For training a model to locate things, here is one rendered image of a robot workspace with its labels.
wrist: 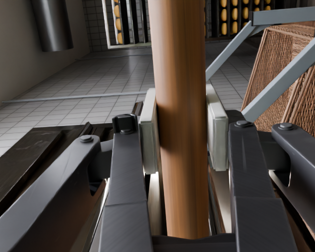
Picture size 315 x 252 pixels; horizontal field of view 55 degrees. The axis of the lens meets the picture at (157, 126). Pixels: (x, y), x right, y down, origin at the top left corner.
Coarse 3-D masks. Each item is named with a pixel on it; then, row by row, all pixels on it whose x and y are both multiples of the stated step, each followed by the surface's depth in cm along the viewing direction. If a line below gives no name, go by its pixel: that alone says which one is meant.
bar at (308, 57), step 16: (256, 16) 93; (272, 16) 93; (288, 16) 93; (304, 16) 93; (240, 32) 96; (256, 32) 97; (304, 48) 52; (288, 64) 54; (304, 64) 52; (272, 80) 55; (288, 80) 53; (256, 96) 56; (272, 96) 54; (256, 112) 55; (208, 160) 59; (208, 176) 50; (208, 192) 46; (208, 208) 42
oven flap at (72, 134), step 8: (80, 128) 178; (88, 128) 172; (64, 136) 178; (72, 136) 169; (80, 136) 159; (56, 144) 169; (64, 144) 162; (56, 152) 154; (48, 160) 148; (40, 168) 142; (32, 176) 136; (24, 184) 131; (16, 192) 127
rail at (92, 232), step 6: (108, 180) 96; (108, 186) 92; (102, 198) 87; (102, 204) 84; (96, 210) 82; (102, 210) 82; (96, 216) 79; (96, 222) 77; (90, 228) 75; (96, 228) 75; (90, 234) 73; (90, 240) 71; (84, 246) 70; (90, 246) 69
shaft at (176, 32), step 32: (160, 0) 15; (192, 0) 15; (160, 32) 16; (192, 32) 16; (160, 64) 17; (192, 64) 16; (160, 96) 17; (192, 96) 17; (160, 128) 18; (192, 128) 18; (192, 160) 18; (192, 192) 19; (192, 224) 20
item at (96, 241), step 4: (140, 104) 165; (136, 108) 160; (140, 108) 159; (136, 112) 154; (140, 112) 157; (100, 220) 77; (100, 224) 76; (100, 228) 74; (96, 232) 73; (96, 236) 72; (96, 240) 71; (92, 244) 70; (96, 244) 69; (92, 248) 68; (96, 248) 68
